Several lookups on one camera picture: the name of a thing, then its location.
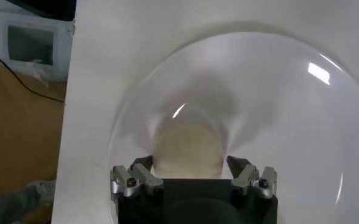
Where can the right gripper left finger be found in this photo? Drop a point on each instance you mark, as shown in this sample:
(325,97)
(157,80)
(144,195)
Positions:
(145,179)

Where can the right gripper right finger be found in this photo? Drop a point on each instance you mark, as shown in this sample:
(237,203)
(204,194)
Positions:
(247,176)

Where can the white steamed baozi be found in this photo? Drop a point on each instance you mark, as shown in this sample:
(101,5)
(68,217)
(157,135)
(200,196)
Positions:
(188,152)

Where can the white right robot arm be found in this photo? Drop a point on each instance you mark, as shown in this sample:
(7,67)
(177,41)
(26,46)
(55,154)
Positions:
(14,204)

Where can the large white plate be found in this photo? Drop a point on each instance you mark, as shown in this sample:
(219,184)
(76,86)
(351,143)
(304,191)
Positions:
(289,121)

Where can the white box with window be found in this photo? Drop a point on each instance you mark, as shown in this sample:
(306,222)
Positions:
(60,45)

